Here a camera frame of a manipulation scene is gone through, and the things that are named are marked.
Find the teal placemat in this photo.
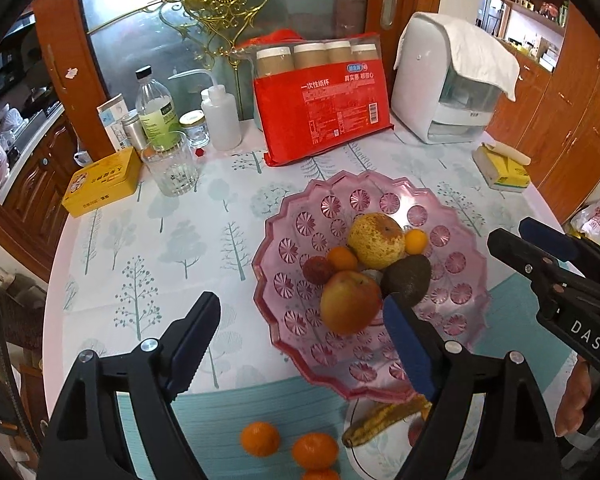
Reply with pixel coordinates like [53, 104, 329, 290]
[115, 272, 581, 480]

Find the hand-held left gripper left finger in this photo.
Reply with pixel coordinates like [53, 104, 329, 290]
[39, 290, 222, 480]

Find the pink plastic fruit bowl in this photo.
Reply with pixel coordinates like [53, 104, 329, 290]
[251, 170, 492, 403]

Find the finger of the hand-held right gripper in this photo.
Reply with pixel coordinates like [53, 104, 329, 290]
[518, 216, 600, 287]
[486, 228, 582, 307]

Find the red paper cup package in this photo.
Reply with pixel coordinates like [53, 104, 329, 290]
[252, 30, 397, 167]

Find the small glass jar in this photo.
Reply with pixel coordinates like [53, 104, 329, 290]
[179, 110, 211, 149]

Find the wooden shelf unit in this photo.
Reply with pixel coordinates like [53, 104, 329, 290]
[495, 0, 571, 71]

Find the yellow pear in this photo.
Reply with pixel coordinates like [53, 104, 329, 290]
[347, 213, 407, 269]

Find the red apple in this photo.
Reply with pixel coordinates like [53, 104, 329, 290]
[320, 270, 383, 336]

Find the silver door handle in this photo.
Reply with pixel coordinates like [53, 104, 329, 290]
[380, 0, 400, 30]

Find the frosted glass sliding door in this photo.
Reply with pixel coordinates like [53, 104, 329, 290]
[32, 0, 443, 161]

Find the white carton box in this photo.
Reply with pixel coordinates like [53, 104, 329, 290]
[97, 94, 131, 153]

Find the small orange kumquat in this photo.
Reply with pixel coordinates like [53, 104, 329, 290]
[326, 246, 359, 273]
[404, 229, 428, 255]

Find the silver metal can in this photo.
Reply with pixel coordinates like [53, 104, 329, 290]
[121, 112, 146, 152]

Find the dark green avocado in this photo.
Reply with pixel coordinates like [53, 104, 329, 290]
[380, 254, 432, 308]

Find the brown wooden cabinet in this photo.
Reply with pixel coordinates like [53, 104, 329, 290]
[485, 5, 600, 226]

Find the brown kitchen cabinet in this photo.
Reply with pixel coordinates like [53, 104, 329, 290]
[0, 110, 81, 221]

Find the yellow tissue pack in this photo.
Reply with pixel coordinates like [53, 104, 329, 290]
[472, 141, 532, 194]

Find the white towel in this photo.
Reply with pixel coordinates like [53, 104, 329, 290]
[394, 12, 522, 102]

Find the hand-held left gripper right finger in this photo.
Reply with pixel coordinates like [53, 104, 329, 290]
[382, 293, 562, 480]

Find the clear drinking glass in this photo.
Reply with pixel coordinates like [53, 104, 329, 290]
[141, 131, 200, 197]

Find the white countertop appliance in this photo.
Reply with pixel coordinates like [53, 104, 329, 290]
[391, 11, 503, 145]

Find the person's right hand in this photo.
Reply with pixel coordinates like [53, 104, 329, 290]
[554, 357, 594, 438]

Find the clear bottle green label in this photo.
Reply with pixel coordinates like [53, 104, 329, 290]
[135, 66, 178, 151]

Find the yellow tin box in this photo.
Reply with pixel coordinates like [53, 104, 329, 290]
[61, 147, 143, 218]

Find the spotted ripe banana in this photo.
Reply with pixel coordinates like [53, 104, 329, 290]
[342, 395, 433, 448]

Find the white squeeze bottle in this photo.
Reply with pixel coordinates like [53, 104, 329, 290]
[167, 67, 242, 151]

